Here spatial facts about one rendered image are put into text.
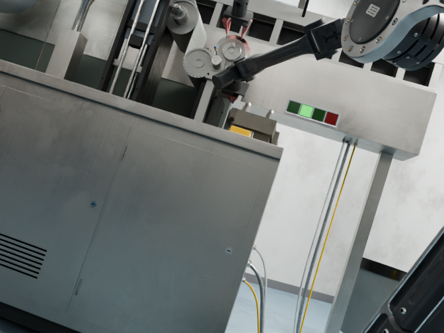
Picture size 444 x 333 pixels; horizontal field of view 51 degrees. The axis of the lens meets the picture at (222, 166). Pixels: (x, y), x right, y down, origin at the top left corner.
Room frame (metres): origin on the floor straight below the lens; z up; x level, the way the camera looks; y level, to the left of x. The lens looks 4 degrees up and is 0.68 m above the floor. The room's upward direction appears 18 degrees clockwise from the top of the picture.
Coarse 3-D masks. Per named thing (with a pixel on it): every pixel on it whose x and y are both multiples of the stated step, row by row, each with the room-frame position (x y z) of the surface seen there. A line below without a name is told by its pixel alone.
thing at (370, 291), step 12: (360, 264) 3.56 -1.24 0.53; (372, 264) 3.48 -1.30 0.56; (384, 264) 3.86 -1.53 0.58; (360, 276) 3.55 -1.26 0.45; (372, 276) 3.47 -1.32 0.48; (384, 276) 3.43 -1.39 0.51; (396, 276) 3.42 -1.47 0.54; (360, 288) 3.53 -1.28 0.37; (372, 288) 3.46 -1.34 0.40; (384, 288) 3.44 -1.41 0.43; (360, 300) 3.51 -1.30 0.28; (372, 300) 3.46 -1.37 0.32; (384, 300) 3.44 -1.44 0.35; (348, 312) 3.59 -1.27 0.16; (360, 312) 3.50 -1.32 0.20; (372, 312) 3.46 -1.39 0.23; (348, 324) 3.56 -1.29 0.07; (360, 324) 3.49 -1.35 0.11
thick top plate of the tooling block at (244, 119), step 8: (240, 112) 1.80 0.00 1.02; (248, 112) 1.79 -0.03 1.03; (240, 120) 1.79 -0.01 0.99; (248, 120) 1.79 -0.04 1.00; (256, 120) 1.79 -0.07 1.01; (264, 120) 1.78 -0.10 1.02; (272, 120) 1.78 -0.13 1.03; (248, 128) 1.80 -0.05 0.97; (256, 128) 1.79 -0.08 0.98; (264, 128) 1.78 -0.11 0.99; (272, 128) 1.78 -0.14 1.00; (272, 136) 1.83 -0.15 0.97
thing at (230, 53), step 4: (228, 44) 1.83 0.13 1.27; (236, 44) 1.82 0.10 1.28; (224, 48) 1.83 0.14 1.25; (228, 48) 1.83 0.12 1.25; (232, 48) 1.82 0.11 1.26; (236, 48) 1.82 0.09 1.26; (224, 52) 1.83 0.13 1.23; (228, 52) 1.83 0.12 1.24; (232, 52) 1.82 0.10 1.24; (236, 52) 1.82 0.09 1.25; (240, 52) 1.82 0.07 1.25; (224, 56) 1.83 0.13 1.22; (228, 56) 1.82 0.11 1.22; (232, 56) 1.82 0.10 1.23; (236, 56) 1.82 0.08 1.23; (228, 60) 1.84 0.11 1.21; (232, 60) 1.83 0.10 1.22
